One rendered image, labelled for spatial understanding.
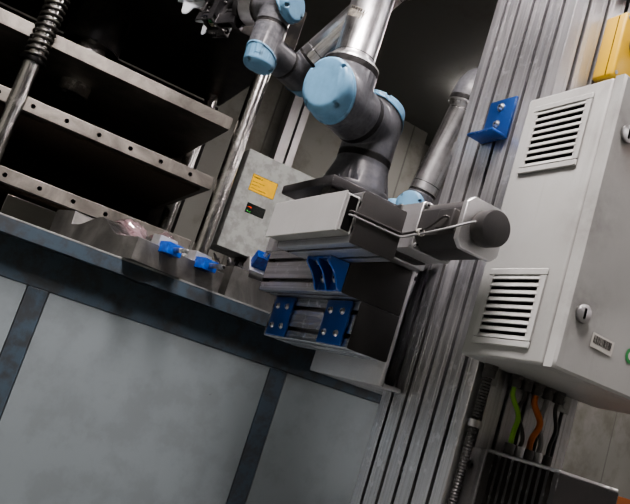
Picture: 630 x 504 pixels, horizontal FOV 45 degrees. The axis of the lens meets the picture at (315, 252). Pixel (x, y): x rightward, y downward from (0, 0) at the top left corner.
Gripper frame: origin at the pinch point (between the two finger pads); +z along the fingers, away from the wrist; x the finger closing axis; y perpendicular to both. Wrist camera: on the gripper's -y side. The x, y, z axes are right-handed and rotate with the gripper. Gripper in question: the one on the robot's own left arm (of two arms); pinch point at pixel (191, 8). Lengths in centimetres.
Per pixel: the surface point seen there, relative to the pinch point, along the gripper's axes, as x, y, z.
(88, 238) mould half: 15, 60, 15
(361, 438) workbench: 86, 78, -38
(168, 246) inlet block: 15, 58, -14
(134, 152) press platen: 53, 12, 68
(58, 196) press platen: 41, 39, 77
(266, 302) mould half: 50, 56, -19
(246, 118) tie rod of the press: 74, -18, 47
